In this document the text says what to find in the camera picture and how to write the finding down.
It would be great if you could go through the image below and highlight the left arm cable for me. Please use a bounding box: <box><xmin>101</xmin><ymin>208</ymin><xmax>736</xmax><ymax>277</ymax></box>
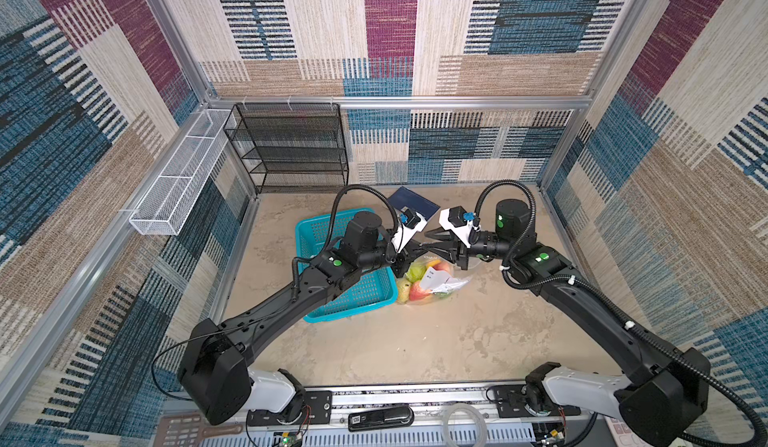
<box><xmin>323</xmin><ymin>184</ymin><xmax>400</xmax><ymax>250</ymax></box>

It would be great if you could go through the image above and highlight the black remote device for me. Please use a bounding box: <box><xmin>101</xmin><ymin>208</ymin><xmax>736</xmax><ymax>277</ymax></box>
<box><xmin>347</xmin><ymin>404</ymin><xmax>415</xmax><ymax>432</ymax></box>

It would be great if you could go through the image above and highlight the pink peach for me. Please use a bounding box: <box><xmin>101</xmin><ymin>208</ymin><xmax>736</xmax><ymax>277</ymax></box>
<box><xmin>432</xmin><ymin>261</ymin><xmax>454</xmax><ymax>275</ymax></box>

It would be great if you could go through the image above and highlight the red apple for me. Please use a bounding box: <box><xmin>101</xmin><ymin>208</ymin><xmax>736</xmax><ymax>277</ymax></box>
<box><xmin>409</xmin><ymin>282</ymin><xmax>431</xmax><ymax>302</ymax></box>

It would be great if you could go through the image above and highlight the blue book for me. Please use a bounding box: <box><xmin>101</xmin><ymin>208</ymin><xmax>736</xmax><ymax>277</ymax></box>
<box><xmin>388</xmin><ymin>186</ymin><xmax>441</xmax><ymax>221</ymax></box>

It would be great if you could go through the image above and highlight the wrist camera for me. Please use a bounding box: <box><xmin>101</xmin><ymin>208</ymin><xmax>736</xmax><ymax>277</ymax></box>
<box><xmin>392</xmin><ymin>208</ymin><xmax>427</xmax><ymax>253</ymax></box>
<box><xmin>439</xmin><ymin>206</ymin><xmax>480</xmax><ymax>248</ymax></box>

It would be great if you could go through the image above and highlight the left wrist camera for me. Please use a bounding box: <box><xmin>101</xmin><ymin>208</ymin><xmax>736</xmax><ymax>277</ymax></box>
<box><xmin>392</xmin><ymin>208</ymin><xmax>427</xmax><ymax>253</ymax></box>

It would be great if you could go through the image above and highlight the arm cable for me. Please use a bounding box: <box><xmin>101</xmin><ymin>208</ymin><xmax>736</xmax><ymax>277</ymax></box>
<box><xmin>473</xmin><ymin>179</ymin><xmax>768</xmax><ymax>447</ymax></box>
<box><xmin>323</xmin><ymin>184</ymin><xmax>400</xmax><ymax>250</ymax></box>

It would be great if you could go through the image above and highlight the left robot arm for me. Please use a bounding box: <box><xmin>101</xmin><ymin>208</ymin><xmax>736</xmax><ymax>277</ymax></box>
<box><xmin>178</xmin><ymin>209</ymin><xmax>427</xmax><ymax>426</ymax></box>

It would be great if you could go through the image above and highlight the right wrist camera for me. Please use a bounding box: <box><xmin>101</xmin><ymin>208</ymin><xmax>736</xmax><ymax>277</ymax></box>
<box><xmin>439</xmin><ymin>206</ymin><xmax>480</xmax><ymax>248</ymax></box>

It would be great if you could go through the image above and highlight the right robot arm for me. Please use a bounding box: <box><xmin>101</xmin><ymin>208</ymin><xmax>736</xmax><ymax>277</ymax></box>
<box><xmin>427</xmin><ymin>199</ymin><xmax>767</xmax><ymax>446</ymax></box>

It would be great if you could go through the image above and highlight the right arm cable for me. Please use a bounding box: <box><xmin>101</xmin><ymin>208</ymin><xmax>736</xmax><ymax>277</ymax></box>
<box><xmin>473</xmin><ymin>179</ymin><xmax>768</xmax><ymax>447</ymax></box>

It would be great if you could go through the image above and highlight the black wire shelf rack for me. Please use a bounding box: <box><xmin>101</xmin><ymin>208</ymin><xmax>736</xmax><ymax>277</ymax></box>
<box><xmin>224</xmin><ymin>103</ymin><xmax>349</xmax><ymax>194</ymax></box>

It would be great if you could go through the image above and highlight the white mesh wall tray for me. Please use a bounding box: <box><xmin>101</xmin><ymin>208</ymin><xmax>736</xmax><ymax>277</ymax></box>
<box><xmin>129</xmin><ymin>109</ymin><xmax>230</xmax><ymax>236</ymax></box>

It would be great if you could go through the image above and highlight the clear tubing ring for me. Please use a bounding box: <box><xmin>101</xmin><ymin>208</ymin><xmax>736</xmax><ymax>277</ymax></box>
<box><xmin>440</xmin><ymin>403</ymin><xmax>488</xmax><ymax>447</ymax></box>

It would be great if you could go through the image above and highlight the clear zip top bag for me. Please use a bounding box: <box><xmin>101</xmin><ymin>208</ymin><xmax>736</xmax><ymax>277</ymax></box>
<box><xmin>395</xmin><ymin>254</ymin><xmax>472</xmax><ymax>305</ymax></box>

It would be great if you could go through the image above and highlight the teal plastic basket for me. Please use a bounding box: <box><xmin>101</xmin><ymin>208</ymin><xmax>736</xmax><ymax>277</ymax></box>
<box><xmin>294</xmin><ymin>208</ymin><xmax>400</xmax><ymax>325</ymax></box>

